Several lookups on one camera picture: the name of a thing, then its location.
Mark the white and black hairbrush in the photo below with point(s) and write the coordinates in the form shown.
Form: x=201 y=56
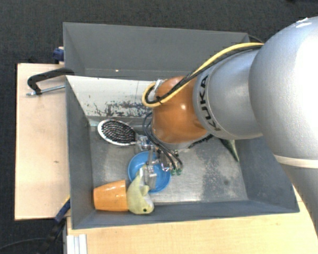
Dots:
x=116 y=131

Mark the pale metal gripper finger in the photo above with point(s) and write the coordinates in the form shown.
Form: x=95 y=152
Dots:
x=152 y=182
x=144 y=178

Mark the clear glass thing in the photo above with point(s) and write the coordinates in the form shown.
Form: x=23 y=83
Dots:
x=142 y=143

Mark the pale wood flat board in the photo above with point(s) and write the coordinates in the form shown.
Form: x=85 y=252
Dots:
x=41 y=147

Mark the orange cup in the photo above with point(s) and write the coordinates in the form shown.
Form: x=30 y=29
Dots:
x=108 y=196

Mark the yellow-green toy fish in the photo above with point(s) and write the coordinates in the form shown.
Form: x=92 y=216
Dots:
x=137 y=198

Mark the blue bowl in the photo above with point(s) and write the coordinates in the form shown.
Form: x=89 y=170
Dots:
x=162 y=180

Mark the grey metal bin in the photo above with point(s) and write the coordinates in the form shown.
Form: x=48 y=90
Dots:
x=214 y=184

